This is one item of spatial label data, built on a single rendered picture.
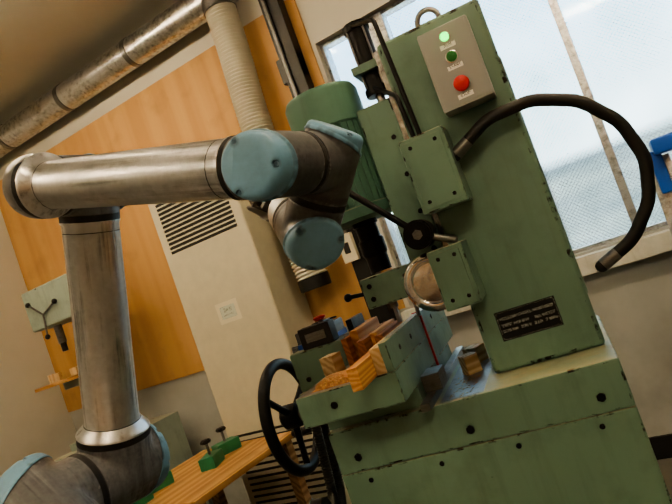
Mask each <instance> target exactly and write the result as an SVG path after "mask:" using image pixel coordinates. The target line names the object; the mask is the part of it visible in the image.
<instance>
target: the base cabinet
mask: <svg viewBox="0 0 672 504"><path fill-rule="evenodd" d="M343 480H344V483H345V486H346V489H347V491H348V494H349V497H350V500H351V503H352V504H672V499H671V497H670V494H669V491H668V489H667V486H666V483H665V481H664V478H663V475H662V472H661V470H660V467H659V464H658V462H657V459H656V456H655V454H654V451H653V448H652V446H651V443H650V440H649V438H648V435H647V432H646V430H645V427H644V424H643V422H642V419H641V416H640V414H639V411H638V408H637V406H636V404H635V405H634V406H632V407H628V408H623V409H619V410H615V411H611V412H607V413H602V414H598V415H594V416H590V417H586V418H582V419H577V420H573V421H569V422H565V423H561V424H556V425H552V426H548V427H544V428H540V429H535V430H531V431H527V432H523V433H519V434H514V435H510V436H506V437H502V438H498V439H493V440H489V441H485V442H481V443H477V444H473V445H468V446H464V447H460V448H456V449H452V450H447V451H443V452H439V453H435V454H431V455H426V456H422V457H418V458H414V459H410V460H405V461H401V462H397V463H393V464H389V465H384V466H380V467H376V468H372V469H368V470H363V471H359V472H355V473H351V474H347V475H343Z"/></svg>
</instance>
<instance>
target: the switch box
mask: <svg viewBox="0 0 672 504"><path fill-rule="evenodd" d="M444 31H446V32H448V33H449V35H450V39H449V40H448V41H447V42H441V41H440V39H439V35H440V34H441V33H442V32H444ZM453 40H455V43H456V45H454V46H451V47H449V48H447V49H445V50H443V51H441V50H440V46H443V45H445V44H447V43H449V42H451V41H453ZM417 41H418V43H419V46H420V49H421V52H422V54H423V57H424V60H425V62H426V65H427V68H428V71H429V73H430V76H431V79H432V82H433V84H434V87H435V90H436V92H437V95H438V98H439V101H440V103H441V106H442V109H443V111H444V113H445V114H446V115H447V116H448V117H452V116H454V115H457V114H459V113H461V112H464V111H466V110H468V109H471V108H473V107H475V106H478V105H480V104H483V103H485V102H487V101H490V100H492V99H494V98H496V93H495V91H494V88H493V85H492V83H491V80H490V77H489V74H488V72H487V69H486V66H485V64H484V61H483V58H482V56H481V53H480V50H479V48H478V45H477V42H476V39H475V37H474V34H473V31H472V29H471V26H470V23H469V21H468V19H467V16H466V15H462V16H460V17H458V18H456V19H454V20H451V21H449V22H447V23H445V24H443V25H441V26H439V27H437V28H435V29H433V30H431V31H428V32H426V33H424V34H422V35H420V36H418V37H417ZM450 50H455V51H456V52H457V53H458V59H457V61H456V62H454V63H449V62H447V61H446V58H445V55H446V53H447V52H448V51H450ZM460 61H462V62H463V66H460V67H458V68H456V69H454V70H451V71H448V69H447V67H449V66H451V65H453V64H456V63H458V62H460ZM459 75H465V76H467V77H468V79H469V81H470V84H469V87H468V88H467V89H466V90H465V91H457V90H456V89H455V88H454V85H453V82H454V79H455V78H456V77H457V76H459ZM472 89H473V92H474V94H472V95H470V96H468V97H465V98H463V99H461V100H459V98H458V95H460V94H463V93H465V92H467V91H470V90H472Z"/></svg>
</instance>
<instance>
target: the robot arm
mask: <svg viewBox="0 0 672 504"><path fill-rule="evenodd" d="M304 130H305V131H278V130H269V129H263V128H257V129H250V130H247V131H244V132H241V133H239V134H237V135H233V136H228V137H226V138H221V139H213V140H205V141H197V142H189V143H181V144H174V145H166V146H158V147H150V148H142V149H134V150H126V151H118V152H110V153H103V154H91V153H87V154H83V155H55V154H53V153H48V152H39V153H32V154H27V155H24V156H21V157H19V158H17V159H15V160H14V161H13V162H12V163H11V164H10V165H9V166H8V167H7V169H6V171H5V173H4V175H3V180H2V189H3V194H4V197H5V199H6V201H7V202H8V204H9V205H10V206H11V207H12V208H13V209H14V210H15V211H16V212H18V213H19V214H21V215H23V216H25V217H28V218H33V219H52V218H57V217H58V219H59V225H60V226H61V232H62V241H63V249H64V258H65V266H66V274H67V283H68V291H69V300H70V308H71V317H72V325H73V334H74V342H75V351H76V359H77V368H78V376H79V385H80V393H81V402H82V410H83V419H84V424H83V425H82V426H81V428H80V429H79V430H78V431H77V432H76V435H75V439H76V447H77V452H76V453H74V454H72V455H70V456H68V457H66V458H64V459H62V460H60V461H57V462H56V461H54V460H53V458H52V457H51V456H50V455H47V454H45V453H34V454H31V455H28V456H26V457H24V458H23V459H22V460H19V461H17V462H16V463H15V464H13V465H12V466H11V467H10V468H9V469H7V470H6V471H5V472H4V473H3V475H2V476H1V477H0V504H133V503H135V502H137V501H138V500H140V499H141V498H144V497H146V496H148V495H149V494H150V493H151V492H152V491H153V490H154V489H156V488H157V487H158V486H160V485H161V484H162V483H163V482H164V480H165V479H166V477H167V475H168V472H169V468H170V462H169V460H170V452H169V447H168V444H167V442H166V440H165V438H164V436H163V434H162V433H161V432H158V431H157V428H156V427H155V426H154V425H152V424H150V421H149V419H148V418H146V417H145V416H143V415H142V414H140V413H139V405H138V395H137V385H136V376H135V366H134V357H133V347H132V338H131V328H130V319H129V309H128V299H127V290H126V280H125V271H124V261H123V252H122V242H121V233H120V223H119V222H120V209H122V208H123V207H124V206H128V205H145V204H162V203H180V202H197V201H214V200H231V199H232V200H236V201H240V200H249V202H250V204H251V206H247V207H246V208H247V210H249V211H251V212H253V213H255V214H256V215H258V216H260V218H261V219H263V220H265V221H267V222H269V223H270V224H271V226H272V228H273V230H274V232H275V233H276V235H277V237H278V239H279V241H280V242H281V244H282V246H283V250H284V252H285V254H286V256H287V257H288V258H289V259H290V260H291V261H292V262H293V263H294V264H295V265H297V266H298V267H300V268H303V269H307V270H319V269H323V268H325V267H328V266H329V265H331V264H332V263H334V262H335V261H336V260H337V259H338V258H339V256H340V255H341V253H342V251H343V248H344V243H345V239H344V232H343V229H342V228H341V223H342V219H343V216H344V212H345V209H346V205H347V201H348V198H349V194H350V191H351V187H352V183H353V180H354V176H355V173H356V169H357V165H358V162H359V158H361V156H362V153H361V151H362V146H363V138H362V137H361V135H359V134H357V133H355V132H353V131H350V130H347V129H344V128H341V127H338V126H335V125H332V124H329V123H325V122H322V121H318V120H313V119H311V120H309V121H308V122H307V124H306V125H305V126H304ZM252 202H253V203H252Z"/></svg>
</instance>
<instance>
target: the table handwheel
mask: <svg viewBox="0 0 672 504"><path fill-rule="evenodd" d="M280 369H282V370H285V371H287V372H288V373H290V374H291V375H292V376H293V377H294V379H295V380H296V381H297V383H298V388H297V392H296V395H295V398H294V401H293V403H290V404H287V405H283V406H281V405H279V404H277V403H275V402H274V401H272V400H270V387H271V382H272V378H273V376H274V374H275V373H276V371H278V370H280ZM302 393H303V392H302V391H301V388H300V385H299V382H298V379H297V376H296V374H295V371H294V368H293V365H292V362H291V361H290V360H288V359H284V358H277V359H274V360H272V361H271V362H269V363H268V364H267V365H266V367H265V368H264V370H263V372H262V374H261V377H260V381H259V386H258V411H259V418H260V423H261V427H262V431H263V434H264V437H265V440H266V442H267V445H268V447H269V449H270V451H271V453H272V454H273V456H274V458H275V459H276V461H277V462H278V463H279V465H280V466H281V467H282V468H283V469H284V470H285V471H286V472H288V473H289V474H291V475H293V476H296V477H305V476H308V475H310V474H311V473H313V472H314V470H315V469H316V468H317V466H318V464H319V462H320V461H319V456H318V453H317V450H316V449H317V448H316V445H315V442H314V441H315V440H314V437H313V444H312V451H311V454H310V457H309V455H308V452H307V449H306V446H305V443H304V440H303V436H302V432H301V429H300V427H301V426H303V425H304V424H303V421H302V418H301V415H300V412H299V409H298V406H297V404H296V399H297V398H299V395H300V394H302ZM271 408H272V409H274V410H276V411H277V412H279V420H280V423H281V425H282V426H283V427H284V428H285V429H287V430H290V429H293V431H294V434H295V437H296V440H297V443H298V446H299V449H300V452H301V456H302V459H303V463H304V464H303V465H300V464H297V463H295V462H294V461H293V460H292V459H291V458H290V457H289V456H288V455H287V453H286V452H285V450H284V448H283V447H282V445H281V443H280V441H279V438H278V436H277V433H276V430H275V427H274V423H273V419H272V414H271Z"/></svg>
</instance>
